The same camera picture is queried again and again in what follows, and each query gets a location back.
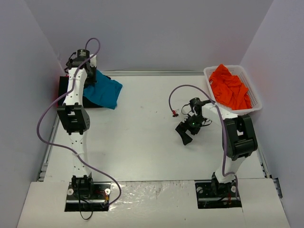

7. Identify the blue t shirt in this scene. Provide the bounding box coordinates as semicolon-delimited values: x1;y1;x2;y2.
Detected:
83;70;123;110

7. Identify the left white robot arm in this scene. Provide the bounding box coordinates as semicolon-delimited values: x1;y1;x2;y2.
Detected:
57;49;96;199

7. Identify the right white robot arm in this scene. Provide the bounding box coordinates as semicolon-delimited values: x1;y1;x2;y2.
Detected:
175;97;258;196

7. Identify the folded black t shirt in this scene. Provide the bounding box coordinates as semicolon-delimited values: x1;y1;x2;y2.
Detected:
58;76;102;108

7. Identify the orange t shirt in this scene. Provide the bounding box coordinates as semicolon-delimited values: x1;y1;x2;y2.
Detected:
209;64;252;110

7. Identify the white plastic basket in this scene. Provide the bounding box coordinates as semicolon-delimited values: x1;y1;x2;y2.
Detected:
203;65;262;115

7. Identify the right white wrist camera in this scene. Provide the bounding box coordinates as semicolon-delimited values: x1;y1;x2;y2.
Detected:
177;112;192;123

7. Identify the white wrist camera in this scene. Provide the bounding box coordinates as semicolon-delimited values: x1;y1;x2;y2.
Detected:
90;55;97;68
177;112;192;123

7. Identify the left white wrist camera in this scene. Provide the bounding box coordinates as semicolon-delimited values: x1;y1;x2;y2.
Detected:
90;55;97;68

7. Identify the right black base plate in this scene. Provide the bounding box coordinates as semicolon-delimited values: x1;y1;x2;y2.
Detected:
195;180;242;209

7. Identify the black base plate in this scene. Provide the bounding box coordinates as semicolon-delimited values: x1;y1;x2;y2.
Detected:
195;180;242;209
65;182;111;212

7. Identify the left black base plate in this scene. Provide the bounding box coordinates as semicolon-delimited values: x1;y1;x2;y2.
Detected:
65;182;111;212

